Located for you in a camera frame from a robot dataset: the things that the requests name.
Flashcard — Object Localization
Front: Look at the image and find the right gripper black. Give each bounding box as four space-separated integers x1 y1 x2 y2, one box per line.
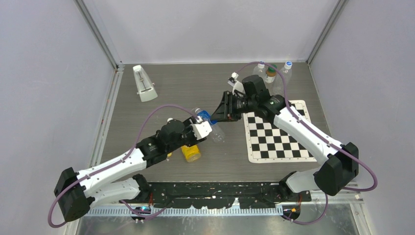
209 92 256 124

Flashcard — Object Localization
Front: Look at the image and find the clear bottle pepsi label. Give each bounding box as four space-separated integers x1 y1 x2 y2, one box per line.
192 107 209 121

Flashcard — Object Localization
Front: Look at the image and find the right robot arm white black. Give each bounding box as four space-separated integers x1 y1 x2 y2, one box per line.
211 75 359 201

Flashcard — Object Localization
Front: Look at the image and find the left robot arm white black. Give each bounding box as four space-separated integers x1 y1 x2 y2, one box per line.
54 117 212 222

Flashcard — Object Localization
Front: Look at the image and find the yellow juice bottle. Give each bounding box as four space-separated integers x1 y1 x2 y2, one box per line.
181 145 201 163

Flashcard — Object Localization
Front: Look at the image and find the clear bottle blue label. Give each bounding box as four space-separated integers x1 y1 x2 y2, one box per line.
208 114 225 143

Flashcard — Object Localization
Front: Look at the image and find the left standing clear bottle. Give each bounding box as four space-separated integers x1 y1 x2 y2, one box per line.
252 63 267 81

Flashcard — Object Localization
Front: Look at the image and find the standing clear bottle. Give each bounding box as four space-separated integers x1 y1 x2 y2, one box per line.
272 61 292 96
252 63 267 81

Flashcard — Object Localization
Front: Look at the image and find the green cap brown bottle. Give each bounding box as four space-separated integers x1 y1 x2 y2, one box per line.
264 64 277 84

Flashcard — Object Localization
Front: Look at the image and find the right standing clear bottle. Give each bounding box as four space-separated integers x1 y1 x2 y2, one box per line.
272 61 292 96

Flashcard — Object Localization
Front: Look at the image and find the checkerboard calibration mat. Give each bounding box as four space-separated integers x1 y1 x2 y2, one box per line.
242 112 316 164

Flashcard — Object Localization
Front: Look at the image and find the white metronome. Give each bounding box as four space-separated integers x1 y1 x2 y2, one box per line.
133 65 158 102

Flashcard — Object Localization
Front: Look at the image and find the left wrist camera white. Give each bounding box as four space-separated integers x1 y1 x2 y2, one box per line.
190 116 212 140

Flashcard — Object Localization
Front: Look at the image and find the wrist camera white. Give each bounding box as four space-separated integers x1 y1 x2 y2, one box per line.
190 116 212 140
228 72 245 97

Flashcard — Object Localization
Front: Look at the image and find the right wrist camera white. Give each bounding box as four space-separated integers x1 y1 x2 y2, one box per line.
228 72 245 97

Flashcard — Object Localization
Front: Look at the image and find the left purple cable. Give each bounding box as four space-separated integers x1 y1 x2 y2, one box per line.
47 103 198 228

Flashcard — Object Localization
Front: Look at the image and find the purple cable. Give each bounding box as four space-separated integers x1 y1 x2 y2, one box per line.
235 61 379 226
47 103 198 228

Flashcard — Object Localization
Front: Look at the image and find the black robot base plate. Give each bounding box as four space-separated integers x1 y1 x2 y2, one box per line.
127 182 312 211

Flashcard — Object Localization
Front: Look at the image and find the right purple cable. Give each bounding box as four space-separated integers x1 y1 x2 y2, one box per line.
235 61 379 226

